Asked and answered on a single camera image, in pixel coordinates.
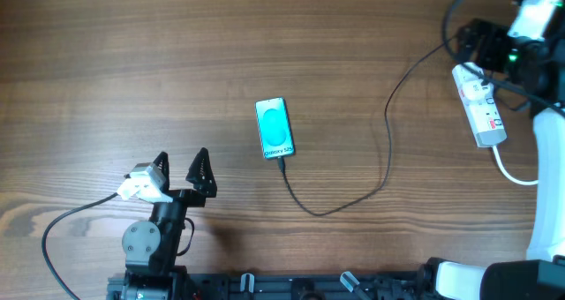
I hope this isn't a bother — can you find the black USB charging cable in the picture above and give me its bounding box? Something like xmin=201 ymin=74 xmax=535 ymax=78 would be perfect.
xmin=275 ymin=34 xmax=491 ymax=218

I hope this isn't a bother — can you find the white power strip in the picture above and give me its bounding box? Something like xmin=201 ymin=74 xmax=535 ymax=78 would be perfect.
xmin=452 ymin=64 xmax=507 ymax=147

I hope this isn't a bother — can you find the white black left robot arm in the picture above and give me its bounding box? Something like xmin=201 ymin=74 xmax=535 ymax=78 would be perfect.
xmin=106 ymin=147 xmax=217 ymax=300

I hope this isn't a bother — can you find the white USB charger adapter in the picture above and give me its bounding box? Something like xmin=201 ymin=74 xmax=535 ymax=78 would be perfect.
xmin=459 ymin=79 xmax=493 ymax=103

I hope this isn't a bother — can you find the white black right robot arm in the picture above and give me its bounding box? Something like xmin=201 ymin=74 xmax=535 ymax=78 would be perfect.
xmin=421 ymin=4 xmax=564 ymax=299

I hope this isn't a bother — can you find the blue Galaxy smartphone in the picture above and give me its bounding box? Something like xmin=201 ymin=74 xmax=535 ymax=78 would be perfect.
xmin=255 ymin=97 xmax=295 ymax=160

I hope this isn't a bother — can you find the white power strip cord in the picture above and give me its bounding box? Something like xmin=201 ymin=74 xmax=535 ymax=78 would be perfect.
xmin=490 ymin=145 xmax=540 ymax=187

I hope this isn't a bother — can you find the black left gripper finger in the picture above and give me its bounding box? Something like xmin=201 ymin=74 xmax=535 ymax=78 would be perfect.
xmin=185 ymin=147 xmax=217 ymax=198
xmin=153 ymin=151 xmax=170 ymax=190

